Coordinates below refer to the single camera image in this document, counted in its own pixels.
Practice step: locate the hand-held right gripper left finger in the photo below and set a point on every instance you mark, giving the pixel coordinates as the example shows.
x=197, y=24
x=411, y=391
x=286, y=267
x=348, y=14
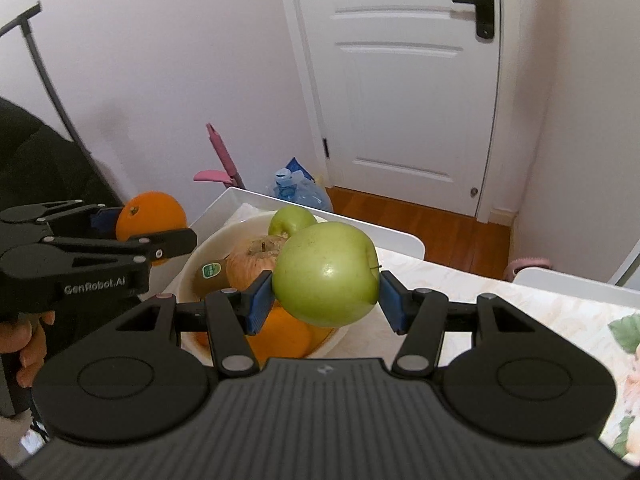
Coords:
x=257, y=305

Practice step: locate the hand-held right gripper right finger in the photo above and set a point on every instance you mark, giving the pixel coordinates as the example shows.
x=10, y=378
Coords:
x=392, y=302

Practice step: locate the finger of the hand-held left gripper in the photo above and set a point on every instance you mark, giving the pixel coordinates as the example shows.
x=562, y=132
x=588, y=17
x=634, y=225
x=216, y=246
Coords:
x=105, y=220
x=170, y=242

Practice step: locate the large orange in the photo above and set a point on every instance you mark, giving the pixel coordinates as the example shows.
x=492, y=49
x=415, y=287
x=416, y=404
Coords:
x=150, y=212
x=285, y=337

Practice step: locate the red yellow apple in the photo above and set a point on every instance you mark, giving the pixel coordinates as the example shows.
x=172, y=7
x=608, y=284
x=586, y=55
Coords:
x=250, y=265

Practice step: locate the cream shallow bowl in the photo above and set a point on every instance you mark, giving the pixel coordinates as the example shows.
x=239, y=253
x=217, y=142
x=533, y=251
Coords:
x=215, y=245

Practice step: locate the brown kiwi with green sticker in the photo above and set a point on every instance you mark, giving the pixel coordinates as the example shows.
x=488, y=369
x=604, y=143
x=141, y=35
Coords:
x=210, y=282

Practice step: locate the green apple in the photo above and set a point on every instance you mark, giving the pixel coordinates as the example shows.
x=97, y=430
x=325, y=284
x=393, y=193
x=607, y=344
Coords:
x=292, y=220
x=325, y=275

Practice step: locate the person's left hand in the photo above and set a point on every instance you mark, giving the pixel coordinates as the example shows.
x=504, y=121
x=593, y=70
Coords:
x=32, y=345

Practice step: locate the black jacket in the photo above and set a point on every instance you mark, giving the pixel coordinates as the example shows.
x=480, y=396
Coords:
x=40, y=160

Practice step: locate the floral tablecloth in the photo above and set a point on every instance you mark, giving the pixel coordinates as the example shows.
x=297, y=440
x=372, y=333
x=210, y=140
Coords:
x=500, y=310

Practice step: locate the pink slipper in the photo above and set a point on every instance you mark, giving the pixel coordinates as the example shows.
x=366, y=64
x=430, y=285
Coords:
x=527, y=266

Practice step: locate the black metal stand pole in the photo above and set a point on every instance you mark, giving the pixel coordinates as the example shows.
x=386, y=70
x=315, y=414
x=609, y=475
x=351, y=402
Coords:
x=50, y=90

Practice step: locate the white panel door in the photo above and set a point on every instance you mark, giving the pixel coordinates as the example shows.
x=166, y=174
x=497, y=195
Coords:
x=400, y=110

